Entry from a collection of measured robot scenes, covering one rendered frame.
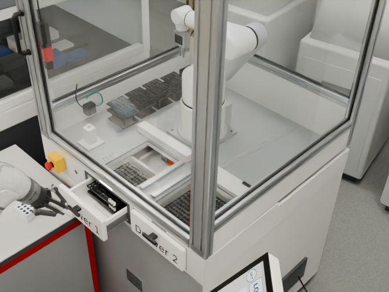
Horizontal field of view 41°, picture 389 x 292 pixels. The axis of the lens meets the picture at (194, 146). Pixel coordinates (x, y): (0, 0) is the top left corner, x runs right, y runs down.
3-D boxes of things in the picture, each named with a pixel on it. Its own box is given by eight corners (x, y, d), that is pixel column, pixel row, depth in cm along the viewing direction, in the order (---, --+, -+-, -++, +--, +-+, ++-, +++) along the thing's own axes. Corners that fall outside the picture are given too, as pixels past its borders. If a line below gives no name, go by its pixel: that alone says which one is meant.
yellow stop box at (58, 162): (57, 175, 230) (54, 162, 225) (47, 167, 233) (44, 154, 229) (66, 170, 232) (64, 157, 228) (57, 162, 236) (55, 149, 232)
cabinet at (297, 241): (199, 400, 237) (205, 289, 188) (66, 270, 293) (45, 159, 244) (318, 279, 292) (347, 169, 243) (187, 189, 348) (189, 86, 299)
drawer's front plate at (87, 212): (104, 242, 202) (102, 222, 195) (61, 204, 218) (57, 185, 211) (107, 240, 203) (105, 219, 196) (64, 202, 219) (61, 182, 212)
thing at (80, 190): (105, 234, 203) (103, 223, 199) (66, 201, 217) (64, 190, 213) (179, 186, 226) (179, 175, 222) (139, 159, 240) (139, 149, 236)
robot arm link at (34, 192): (36, 182, 176) (47, 189, 181) (21, 170, 181) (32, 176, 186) (19, 205, 175) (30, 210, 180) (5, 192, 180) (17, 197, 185)
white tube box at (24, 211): (27, 222, 218) (26, 215, 215) (15, 213, 222) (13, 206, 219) (51, 206, 225) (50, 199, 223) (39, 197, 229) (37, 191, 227)
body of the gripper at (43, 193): (29, 208, 180) (46, 216, 188) (44, 188, 181) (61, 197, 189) (18, 197, 184) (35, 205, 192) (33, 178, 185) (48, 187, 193)
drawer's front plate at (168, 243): (182, 272, 192) (183, 252, 185) (131, 230, 207) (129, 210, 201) (186, 269, 193) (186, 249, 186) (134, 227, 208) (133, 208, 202)
